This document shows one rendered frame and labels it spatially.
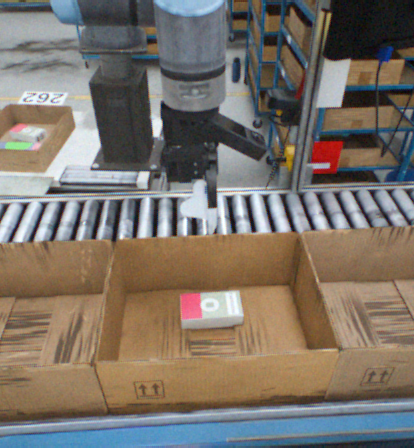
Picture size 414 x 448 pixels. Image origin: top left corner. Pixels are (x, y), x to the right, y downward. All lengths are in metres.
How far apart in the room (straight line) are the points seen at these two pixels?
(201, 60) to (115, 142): 1.11
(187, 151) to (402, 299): 0.64
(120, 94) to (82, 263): 0.77
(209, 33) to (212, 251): 0.49
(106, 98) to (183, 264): 0.82
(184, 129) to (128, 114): 0.96
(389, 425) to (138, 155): 1.23
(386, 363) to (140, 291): 0.54
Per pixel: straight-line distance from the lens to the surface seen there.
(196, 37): 0.56
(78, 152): 1.83
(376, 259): 1.03
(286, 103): 1.42
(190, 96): 0.59
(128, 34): 1.53
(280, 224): 1.40
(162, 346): 0.90
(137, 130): 1.61
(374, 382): 0.84
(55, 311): 1.01
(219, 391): 0.78
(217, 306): 0.92
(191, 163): 0.65
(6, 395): 0.82
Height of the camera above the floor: 1.63
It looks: 40 degrees down
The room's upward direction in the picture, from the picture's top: straight up
